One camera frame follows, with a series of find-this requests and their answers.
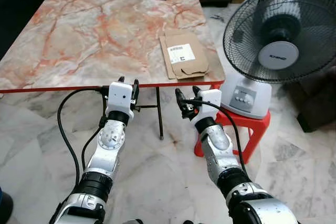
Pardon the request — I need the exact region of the brown cardboard box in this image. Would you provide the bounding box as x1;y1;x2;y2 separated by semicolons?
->
159;29;211;80

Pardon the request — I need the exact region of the black rubbish bin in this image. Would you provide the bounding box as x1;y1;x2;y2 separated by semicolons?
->
0;186;14;223

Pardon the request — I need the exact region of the red plastic stool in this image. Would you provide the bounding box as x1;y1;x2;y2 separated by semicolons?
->
194;82;272;164

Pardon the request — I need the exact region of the black grey table fan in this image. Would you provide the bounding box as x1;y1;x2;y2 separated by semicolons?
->
219;0;336;120

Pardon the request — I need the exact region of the dark brown furniture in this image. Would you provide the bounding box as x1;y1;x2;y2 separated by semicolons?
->
288;72;336;133

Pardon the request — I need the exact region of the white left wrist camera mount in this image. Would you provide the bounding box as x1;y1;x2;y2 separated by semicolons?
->
108;81;133;114

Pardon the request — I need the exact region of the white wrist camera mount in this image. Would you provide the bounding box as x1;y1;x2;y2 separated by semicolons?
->
198;89;222;117
108;81;133;114

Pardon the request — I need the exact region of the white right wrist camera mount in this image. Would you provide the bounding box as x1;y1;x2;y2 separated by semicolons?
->
198;89;222;117

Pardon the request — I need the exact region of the black metal table frame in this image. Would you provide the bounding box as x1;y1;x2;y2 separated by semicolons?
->
134;87;164;141

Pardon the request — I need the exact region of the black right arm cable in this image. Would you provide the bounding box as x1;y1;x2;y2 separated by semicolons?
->
181;97;247;175

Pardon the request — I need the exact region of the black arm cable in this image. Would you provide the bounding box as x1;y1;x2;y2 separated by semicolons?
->
181;97;247;175
56;87;109;188

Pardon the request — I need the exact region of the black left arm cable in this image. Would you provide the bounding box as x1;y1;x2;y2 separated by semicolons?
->
56;87;109;188

